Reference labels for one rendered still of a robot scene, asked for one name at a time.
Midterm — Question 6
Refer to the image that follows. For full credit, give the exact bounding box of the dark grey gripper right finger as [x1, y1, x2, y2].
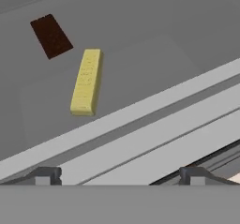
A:
[178, 166, 240, 187]

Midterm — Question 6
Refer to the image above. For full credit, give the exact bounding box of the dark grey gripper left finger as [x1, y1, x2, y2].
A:
[6, 166, 63, 187]

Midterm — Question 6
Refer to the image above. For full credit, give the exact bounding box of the yellow butter stick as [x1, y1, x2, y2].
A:
[69, 48, 103, 117]

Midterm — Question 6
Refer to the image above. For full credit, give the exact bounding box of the dark brown chocolate bar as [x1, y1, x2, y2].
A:
[29, 13, 75, 60]

